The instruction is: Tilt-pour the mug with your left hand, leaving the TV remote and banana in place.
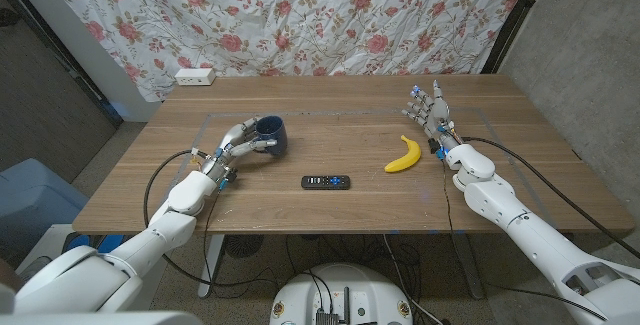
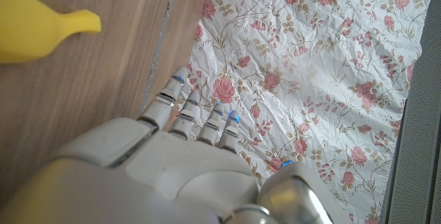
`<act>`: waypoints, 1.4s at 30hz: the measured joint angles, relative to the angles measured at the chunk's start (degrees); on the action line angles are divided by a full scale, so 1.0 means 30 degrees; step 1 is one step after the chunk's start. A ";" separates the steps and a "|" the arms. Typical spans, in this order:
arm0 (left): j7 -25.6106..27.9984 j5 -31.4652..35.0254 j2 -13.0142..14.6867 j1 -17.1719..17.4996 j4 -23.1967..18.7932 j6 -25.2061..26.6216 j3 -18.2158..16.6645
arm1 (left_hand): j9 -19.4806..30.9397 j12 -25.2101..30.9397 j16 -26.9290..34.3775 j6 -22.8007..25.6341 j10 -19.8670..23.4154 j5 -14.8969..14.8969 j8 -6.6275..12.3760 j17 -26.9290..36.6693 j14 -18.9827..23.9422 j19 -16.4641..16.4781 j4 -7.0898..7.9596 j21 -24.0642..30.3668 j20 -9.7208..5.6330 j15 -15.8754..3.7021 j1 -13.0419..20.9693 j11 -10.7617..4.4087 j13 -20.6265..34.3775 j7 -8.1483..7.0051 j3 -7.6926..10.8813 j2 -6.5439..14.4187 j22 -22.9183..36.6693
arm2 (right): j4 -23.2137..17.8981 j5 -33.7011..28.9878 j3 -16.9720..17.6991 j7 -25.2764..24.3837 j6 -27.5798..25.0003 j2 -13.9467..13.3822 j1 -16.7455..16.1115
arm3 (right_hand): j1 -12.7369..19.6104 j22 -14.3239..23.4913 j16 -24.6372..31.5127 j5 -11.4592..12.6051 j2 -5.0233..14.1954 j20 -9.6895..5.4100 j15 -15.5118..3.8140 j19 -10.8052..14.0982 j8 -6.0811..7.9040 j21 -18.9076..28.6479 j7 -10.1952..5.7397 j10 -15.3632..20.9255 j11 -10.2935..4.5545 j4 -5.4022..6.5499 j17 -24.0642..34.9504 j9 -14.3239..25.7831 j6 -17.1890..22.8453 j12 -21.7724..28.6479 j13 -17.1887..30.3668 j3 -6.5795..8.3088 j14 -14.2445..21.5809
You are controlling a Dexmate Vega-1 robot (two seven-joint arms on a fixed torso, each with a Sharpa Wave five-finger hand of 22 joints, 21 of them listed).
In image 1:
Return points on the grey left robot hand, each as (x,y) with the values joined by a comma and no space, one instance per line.
(227,152)

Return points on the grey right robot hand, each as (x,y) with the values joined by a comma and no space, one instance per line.
(436,112)

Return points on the dark blue mug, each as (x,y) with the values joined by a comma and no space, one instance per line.
(278,132)

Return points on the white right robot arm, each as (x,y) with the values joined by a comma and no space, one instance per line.
(530,235)

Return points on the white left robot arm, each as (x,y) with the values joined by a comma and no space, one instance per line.
(140,245)

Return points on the yellow banana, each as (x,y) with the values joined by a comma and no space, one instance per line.
(407,161)

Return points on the black TV remote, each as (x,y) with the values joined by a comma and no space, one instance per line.
(325,182)

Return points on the white power strip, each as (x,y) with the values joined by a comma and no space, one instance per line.
(195,76)

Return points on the black round fan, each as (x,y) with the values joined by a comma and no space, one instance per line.
(243,246)

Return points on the white table leg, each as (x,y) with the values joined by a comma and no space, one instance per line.
(210,270)

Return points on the black backdrop stand pole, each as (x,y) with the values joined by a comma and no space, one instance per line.
(60,47)
(515,15)

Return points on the floral backdrop cloth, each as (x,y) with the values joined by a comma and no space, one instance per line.
(300,15)

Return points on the grey table leg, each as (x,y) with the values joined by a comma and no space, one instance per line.
(470,270)

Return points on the white robot torso base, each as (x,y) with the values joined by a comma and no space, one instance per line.
(340,290)

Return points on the person's brown leg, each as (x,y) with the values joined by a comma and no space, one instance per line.
(9,275)

